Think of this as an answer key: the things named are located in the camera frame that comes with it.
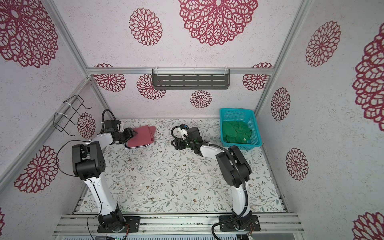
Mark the maroon red tank top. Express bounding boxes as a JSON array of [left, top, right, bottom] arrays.
[[126, 126, 156, 147]]

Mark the green tank top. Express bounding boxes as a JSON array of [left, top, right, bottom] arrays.
[[222, 121, 253, 144]]

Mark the blue white striped tank top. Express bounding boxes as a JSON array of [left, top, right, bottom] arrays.
[[123, 143, 150, 150]]

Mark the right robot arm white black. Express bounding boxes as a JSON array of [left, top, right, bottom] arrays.
[[171, 138, 252, 218]]

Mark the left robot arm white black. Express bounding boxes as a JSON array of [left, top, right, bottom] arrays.
[[72, 128, 137, 229]]

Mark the teal plastic basket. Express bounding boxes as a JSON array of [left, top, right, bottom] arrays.
[[220, 108, 262, 151]]

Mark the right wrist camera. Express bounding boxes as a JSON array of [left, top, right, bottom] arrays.
[[187, 127, 203, 143]]

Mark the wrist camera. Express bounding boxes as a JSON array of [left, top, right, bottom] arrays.
[[100, 109, 122, 134], [187, 127, 203, 143]]

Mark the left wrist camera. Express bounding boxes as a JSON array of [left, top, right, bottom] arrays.
[[100, 109, 122, 134]]

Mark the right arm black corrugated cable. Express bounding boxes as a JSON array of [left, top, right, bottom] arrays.
[[170, 125, 250, 240]]

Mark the black wire wall rack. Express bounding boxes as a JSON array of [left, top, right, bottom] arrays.
[[52, 95, 91, 137]]

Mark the grey metal wall shelf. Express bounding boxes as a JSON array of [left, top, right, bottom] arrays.
[[152, 69, 231, 90]]

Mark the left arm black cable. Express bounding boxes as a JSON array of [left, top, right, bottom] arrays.
[[55, 139, 104, 240]]

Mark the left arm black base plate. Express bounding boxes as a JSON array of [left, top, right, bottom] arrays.
[[97, 215, 141, 233]]

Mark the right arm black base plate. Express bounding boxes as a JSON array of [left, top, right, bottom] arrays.
[[220, 212, 261, 232]]

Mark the aluminium front rail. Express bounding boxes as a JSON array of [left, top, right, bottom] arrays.
[[53, 213, 305, 236]]

